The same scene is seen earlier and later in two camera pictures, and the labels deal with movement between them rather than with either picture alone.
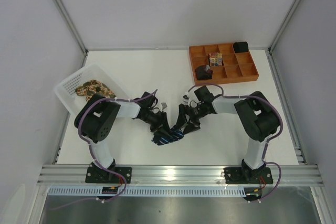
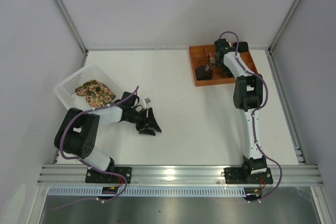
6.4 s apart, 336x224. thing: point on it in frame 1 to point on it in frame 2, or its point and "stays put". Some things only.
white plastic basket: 65,91 stays put
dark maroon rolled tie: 201,74 stays put
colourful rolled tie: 216,59 stays put
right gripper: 188,116 to 219,60
